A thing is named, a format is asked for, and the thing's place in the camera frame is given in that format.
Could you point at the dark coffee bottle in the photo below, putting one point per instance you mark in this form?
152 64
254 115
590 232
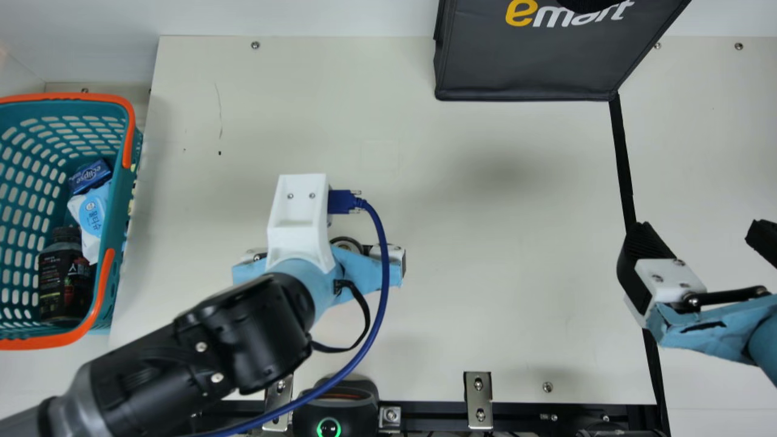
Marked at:
61 279

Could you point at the dark grey bag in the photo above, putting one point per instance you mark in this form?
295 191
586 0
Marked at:
534 54

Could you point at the white and blue tissue packet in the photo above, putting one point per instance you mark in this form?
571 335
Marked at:
91 215

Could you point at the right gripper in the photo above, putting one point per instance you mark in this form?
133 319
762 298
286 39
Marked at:
722 331

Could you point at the black device with green light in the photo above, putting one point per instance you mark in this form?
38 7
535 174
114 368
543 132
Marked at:
334 413

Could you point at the teal shopping basket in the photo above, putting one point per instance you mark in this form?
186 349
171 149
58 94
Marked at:
24 127

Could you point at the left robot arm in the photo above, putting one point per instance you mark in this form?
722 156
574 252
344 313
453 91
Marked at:
230 340

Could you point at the rectangular tin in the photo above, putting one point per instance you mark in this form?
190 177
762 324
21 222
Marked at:
90 176

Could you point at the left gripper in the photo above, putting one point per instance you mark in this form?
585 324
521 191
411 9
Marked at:
358 273

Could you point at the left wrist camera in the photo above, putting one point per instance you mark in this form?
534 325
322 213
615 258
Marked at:
300 218

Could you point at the black strip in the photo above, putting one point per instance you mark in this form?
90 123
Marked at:
625 182

